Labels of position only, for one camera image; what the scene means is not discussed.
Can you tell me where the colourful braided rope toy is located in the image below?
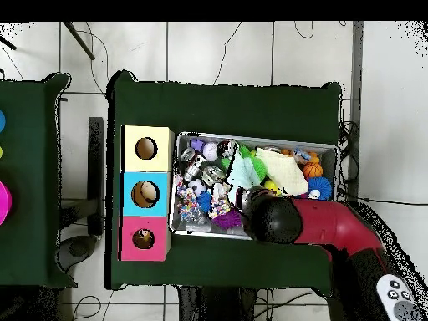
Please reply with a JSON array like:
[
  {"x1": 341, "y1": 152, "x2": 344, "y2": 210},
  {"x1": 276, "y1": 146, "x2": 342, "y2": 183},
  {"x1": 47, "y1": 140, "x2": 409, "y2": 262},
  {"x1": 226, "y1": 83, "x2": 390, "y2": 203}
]
[
  {"x1": 208, "y1": 183, "x2": 232, "y2": 219},
  {"x1": 175, "y1": 175, "x2": 207, "y2": 224}
]

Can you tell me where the mint green knitted cloth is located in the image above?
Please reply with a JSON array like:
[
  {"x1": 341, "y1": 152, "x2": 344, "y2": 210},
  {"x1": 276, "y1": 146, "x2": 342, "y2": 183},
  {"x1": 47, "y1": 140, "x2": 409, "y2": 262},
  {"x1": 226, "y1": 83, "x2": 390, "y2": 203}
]
[{"x1": 227, "y1": 152, "x2": 263, "y2": 191}]

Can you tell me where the cream knitted cloth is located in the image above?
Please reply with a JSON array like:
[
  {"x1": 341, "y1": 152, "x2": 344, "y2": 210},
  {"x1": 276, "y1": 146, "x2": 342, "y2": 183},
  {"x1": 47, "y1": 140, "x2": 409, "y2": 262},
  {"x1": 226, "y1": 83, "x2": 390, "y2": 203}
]
[{"x1": 256, "y1": 148, "x2": 310, "y2": 197}]

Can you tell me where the shallow clear mesh bin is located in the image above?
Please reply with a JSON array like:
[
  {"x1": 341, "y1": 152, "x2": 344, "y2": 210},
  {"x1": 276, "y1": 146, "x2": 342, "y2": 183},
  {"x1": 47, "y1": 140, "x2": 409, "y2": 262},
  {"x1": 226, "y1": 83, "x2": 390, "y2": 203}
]
[{"x1": 170, "y1": 132, "x2": 339, "y2": 247}]

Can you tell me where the wooden box with three holes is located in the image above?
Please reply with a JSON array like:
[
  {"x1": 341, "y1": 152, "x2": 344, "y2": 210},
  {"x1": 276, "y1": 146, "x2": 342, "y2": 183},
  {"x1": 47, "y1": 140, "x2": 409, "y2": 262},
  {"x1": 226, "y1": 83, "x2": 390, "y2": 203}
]
[{"x1": 120, "y1": 125, "x2": 176, "y2": 262}]

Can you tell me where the open silver can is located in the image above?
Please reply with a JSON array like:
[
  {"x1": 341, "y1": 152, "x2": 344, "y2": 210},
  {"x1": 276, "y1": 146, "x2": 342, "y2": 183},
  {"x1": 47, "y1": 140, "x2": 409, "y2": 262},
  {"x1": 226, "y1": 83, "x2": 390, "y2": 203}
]
[{"x1": 202, "y1": 166, "x2": 227, "y2": 187}]

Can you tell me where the white toy baseball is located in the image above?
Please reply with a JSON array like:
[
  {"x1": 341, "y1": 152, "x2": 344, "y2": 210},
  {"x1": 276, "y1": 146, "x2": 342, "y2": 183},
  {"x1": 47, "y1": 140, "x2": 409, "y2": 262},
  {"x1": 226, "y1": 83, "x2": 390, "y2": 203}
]
[{"x1": 202, "y1": 141, "x2": 221, "y2": 161}]

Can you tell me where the red crushed can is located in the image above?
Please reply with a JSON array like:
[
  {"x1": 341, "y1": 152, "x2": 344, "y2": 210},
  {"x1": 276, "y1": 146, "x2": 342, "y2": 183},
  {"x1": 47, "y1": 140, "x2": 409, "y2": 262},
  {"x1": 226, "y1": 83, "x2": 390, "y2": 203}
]
[{"x1": 217, "y1": 139, "x2": 239, "y2": 160}]

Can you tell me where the purple spiky toy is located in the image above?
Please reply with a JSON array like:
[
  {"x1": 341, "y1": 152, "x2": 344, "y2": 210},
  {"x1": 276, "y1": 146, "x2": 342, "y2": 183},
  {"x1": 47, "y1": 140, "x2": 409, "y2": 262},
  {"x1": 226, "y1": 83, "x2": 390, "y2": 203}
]
[{"x1": 213, "y1": 209, "x2": 243, "y2": 231}]

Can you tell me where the dark green table cloth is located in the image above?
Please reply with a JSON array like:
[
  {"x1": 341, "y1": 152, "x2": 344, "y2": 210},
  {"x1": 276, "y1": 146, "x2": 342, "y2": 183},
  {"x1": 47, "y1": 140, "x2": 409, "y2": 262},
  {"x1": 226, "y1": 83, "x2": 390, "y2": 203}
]
[{"x1": 105, "y1": 69, "x2": 344, "y2": 295}]

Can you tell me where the orange toy basketball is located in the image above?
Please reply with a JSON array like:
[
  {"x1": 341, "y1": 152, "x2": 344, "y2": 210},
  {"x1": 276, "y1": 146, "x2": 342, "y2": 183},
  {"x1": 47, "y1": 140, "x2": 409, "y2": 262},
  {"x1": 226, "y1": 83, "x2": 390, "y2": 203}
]
[{"x1": 303, "y1": 162, "x2": 324, "y2": 179}]

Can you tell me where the blue spiky ball with eyes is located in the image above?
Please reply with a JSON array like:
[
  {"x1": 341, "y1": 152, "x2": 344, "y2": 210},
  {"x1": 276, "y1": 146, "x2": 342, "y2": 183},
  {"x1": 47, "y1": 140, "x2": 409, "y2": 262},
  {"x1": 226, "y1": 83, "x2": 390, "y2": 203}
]
[{"x1": 307, "y1": 176, "x2": 334, "y2": 201}]

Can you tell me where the green side table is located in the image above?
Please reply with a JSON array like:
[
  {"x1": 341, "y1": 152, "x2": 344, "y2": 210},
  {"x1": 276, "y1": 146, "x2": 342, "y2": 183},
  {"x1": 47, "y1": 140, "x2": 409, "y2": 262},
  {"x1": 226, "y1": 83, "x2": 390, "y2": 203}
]
[{"x1": 0, "y1": 72, "x2": 78, "y2": 288}]

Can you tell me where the black tripod leg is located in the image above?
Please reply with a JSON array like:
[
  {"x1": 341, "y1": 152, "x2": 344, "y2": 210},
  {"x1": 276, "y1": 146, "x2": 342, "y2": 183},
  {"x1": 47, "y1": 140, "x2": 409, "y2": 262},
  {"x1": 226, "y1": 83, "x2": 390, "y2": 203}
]
[{"x1": 63, "y1": 22, "x2": 96, "y2": 61}]

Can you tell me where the pink disc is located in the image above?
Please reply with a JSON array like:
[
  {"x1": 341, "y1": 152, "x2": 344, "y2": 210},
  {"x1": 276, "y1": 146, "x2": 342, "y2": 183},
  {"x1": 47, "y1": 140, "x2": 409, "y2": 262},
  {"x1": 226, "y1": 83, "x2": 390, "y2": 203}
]
[{"x1": 0, "y1": 180, "x2": 13, "y2": 227}]

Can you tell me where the black cable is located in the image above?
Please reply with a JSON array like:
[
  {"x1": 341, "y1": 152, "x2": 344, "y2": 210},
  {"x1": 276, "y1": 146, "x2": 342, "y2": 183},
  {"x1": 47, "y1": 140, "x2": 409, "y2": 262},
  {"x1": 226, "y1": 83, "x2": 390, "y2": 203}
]
[{"x1": 337, "y1": 190, "x2": 428, "y2": 207}]

